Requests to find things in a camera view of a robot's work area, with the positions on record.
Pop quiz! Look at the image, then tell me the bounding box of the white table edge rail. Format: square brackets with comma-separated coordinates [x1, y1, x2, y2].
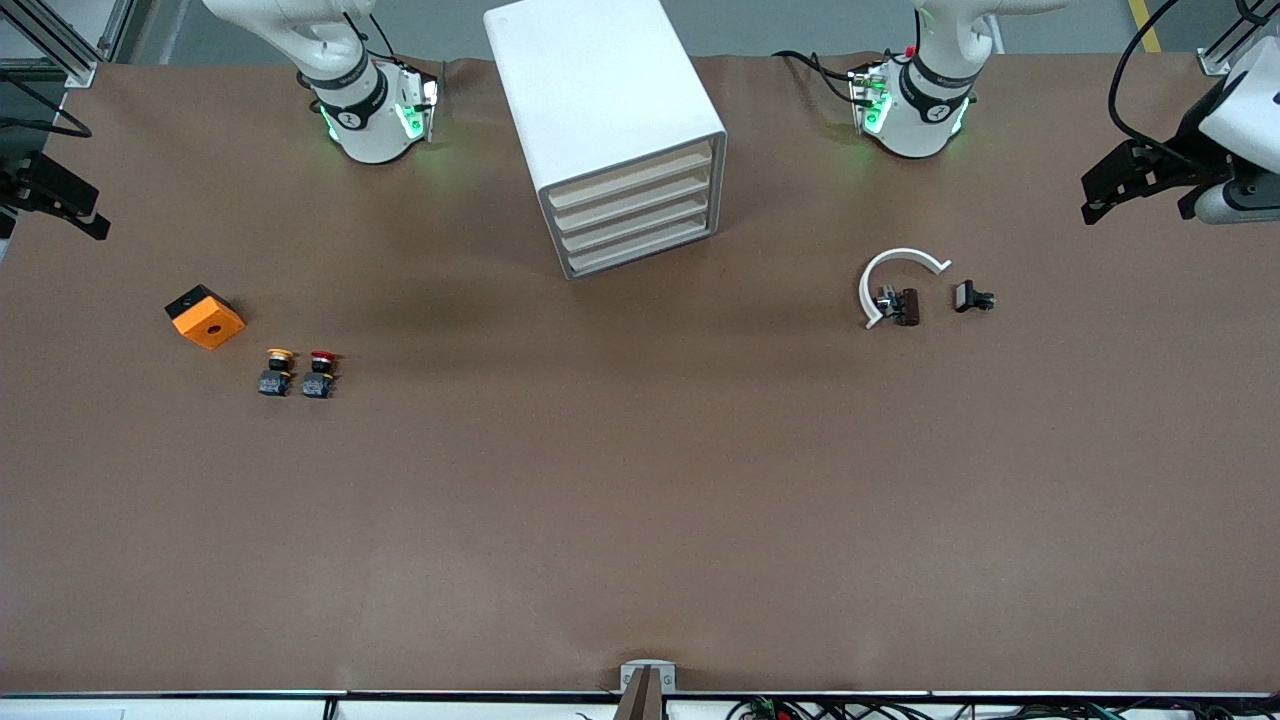
[0, 690, 1280, 720]

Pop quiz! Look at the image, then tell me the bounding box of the yellow-capped push button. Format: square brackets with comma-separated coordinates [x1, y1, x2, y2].
[258, 347, 298, 398]

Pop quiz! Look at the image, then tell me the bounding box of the red-capped push button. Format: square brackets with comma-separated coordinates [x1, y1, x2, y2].
[302, 349, 339, 400]

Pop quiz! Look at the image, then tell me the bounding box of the grey arm base connector panel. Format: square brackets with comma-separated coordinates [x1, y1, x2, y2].
[848, 62, 893, 136]
[395, 60, 442, 143]

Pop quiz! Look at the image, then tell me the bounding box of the white half-ring pipe clamp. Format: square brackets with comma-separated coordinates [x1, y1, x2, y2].
[858, 247, 952, 330]

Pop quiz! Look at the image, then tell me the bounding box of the white drawer cabinet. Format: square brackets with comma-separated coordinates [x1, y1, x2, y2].
[483, 0, 728, 281]

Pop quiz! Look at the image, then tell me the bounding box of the cream cabinet drawer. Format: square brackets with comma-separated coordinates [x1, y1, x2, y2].
[558, 187, 718, 255]
[564, 210, 720, 279]
[552, 163, 717, 233]
[547, 140, 715, 211]

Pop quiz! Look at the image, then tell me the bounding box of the aluminium frame profile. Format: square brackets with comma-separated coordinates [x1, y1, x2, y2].
[1198, 0, 1280, 77]
[0, 0, 136, 89]

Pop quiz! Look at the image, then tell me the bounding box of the dark camera mount post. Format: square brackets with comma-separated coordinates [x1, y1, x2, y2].
[613, 667, 666, 720]

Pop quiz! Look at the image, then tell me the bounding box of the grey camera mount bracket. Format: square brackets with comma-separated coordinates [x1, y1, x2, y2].
[620, 660, 677, 694]

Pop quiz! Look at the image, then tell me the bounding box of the orange and black button enclosure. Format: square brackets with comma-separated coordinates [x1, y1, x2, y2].
[165, 284, 246, 351]

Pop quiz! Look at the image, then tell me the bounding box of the black base power cable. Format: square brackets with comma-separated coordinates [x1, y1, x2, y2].
[773, 48, 861, 103]

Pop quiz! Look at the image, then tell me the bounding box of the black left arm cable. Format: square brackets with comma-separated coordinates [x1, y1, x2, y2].
[1108, 0, 1201, 151]

